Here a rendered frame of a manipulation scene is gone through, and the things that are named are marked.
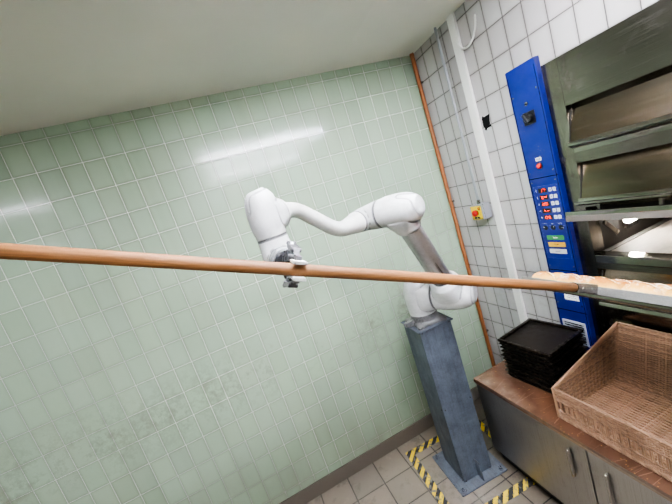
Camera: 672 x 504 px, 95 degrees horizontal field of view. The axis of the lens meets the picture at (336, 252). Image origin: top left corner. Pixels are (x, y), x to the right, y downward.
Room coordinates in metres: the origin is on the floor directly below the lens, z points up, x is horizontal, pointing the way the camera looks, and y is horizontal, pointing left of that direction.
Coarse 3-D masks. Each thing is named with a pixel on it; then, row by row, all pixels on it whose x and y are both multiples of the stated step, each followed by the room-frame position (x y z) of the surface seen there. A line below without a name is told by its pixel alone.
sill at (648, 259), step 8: (600, 256) 1.39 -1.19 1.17; (608, 256) 1.35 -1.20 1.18; (616, 256) 1.32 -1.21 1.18; (624, 256) 1.29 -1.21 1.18; (632, 256) 1.27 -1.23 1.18; (640, 256) 1.25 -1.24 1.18; (648, 256) 1.22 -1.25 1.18; (656, 256) 1.20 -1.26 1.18; (664, 256) 1.18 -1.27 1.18; (624, 264) 1.30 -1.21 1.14; (632, 264) 1.27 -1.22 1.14; (640, 264) 1.24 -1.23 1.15; (648, 264) 1.22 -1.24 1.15; (656, 264) 1.19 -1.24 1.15; (664, 264) 1.17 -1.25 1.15
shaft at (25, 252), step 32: (0, 256) 0.57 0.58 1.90; (32, 256) 0.58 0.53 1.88; (64, 256) 0.60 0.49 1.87; (96, 256) 0.61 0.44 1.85; (128, 256) 0.62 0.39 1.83; (160, 256) 0.64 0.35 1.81; (192, 256) 0.66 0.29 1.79; (512, 288) 0.88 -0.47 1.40; (544, 288) 0.90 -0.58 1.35; (576, 288) 0.93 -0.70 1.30
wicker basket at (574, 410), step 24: (624, 336) 1.31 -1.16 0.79; (648, 336) 1.23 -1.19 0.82; (600, 360) 1.30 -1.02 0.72; (624, 360) 1.30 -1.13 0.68; (648, 360) 1.22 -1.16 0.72; (576, 384) 1.26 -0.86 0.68; (600, 384) 1.30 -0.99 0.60; (624, 384) 1.27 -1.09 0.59; (648, 384) 1.21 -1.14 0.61; (576, 408) 1.13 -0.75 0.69; (600, 408) 1.19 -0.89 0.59; (624, 408) 1.15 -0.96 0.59; (648, 408) 1.12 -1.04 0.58; (600, 432) 1.05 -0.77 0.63; (624, 432) 0.97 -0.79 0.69; (648, 432) 1.03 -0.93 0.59; (648, 456) 0.95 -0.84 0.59
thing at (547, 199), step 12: (540, 192) 1.57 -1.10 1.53; (552, 192) 1.51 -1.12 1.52; (540, 204) 1.58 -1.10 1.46; (552, 204) 1.52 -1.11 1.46; (540, 216) 1.60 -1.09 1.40; (552, 216) 1.53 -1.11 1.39; (552, 228) 1.55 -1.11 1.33; (564, 228) 1.49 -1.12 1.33; (552, 240) 1.56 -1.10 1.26; (564, 240) 1.50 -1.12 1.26; (552, 252) 1.57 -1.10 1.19; (564, 252) 1.51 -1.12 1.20
